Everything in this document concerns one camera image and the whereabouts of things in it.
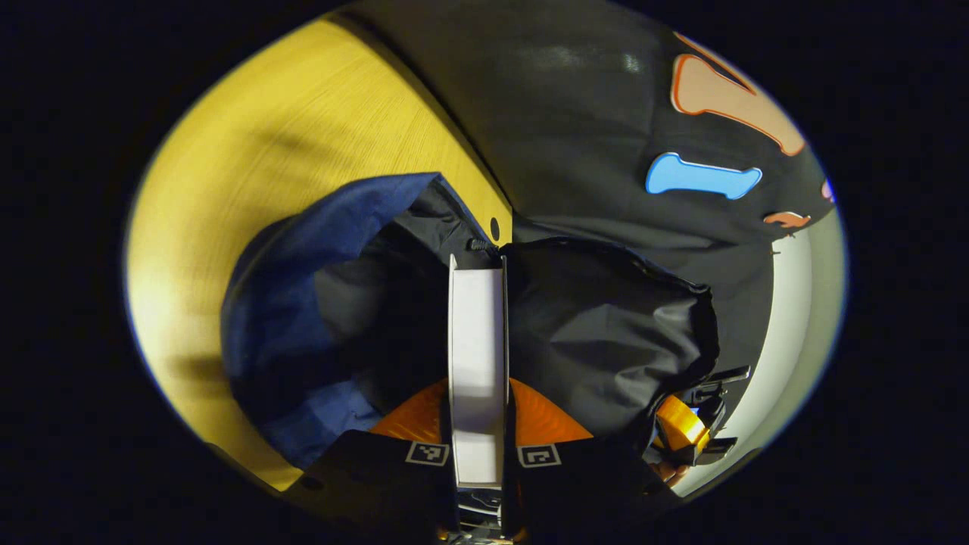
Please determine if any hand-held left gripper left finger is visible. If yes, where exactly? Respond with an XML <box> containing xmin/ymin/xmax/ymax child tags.
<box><xmin>303</xmin><ymin>378</ymin><xmax>459</xmax><ymax>542</ymax></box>

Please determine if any black backdrop cloth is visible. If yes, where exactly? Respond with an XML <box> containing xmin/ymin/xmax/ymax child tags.
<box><xmin>337</xmin><ymin>0</ymin><xmax>837</xmax><ymax>402</ymax></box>

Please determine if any blue schoolbag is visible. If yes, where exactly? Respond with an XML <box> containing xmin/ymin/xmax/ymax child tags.
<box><xmin>221</xmin><ymin>173</ymin><xmax>720</xmax><ymax>470</ymax></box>

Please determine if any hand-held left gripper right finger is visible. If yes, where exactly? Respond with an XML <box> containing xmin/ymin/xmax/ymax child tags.
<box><xmin>503</xmin><ymin>377</ymin><xmax>682</xmax><ymax>542</ymax></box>

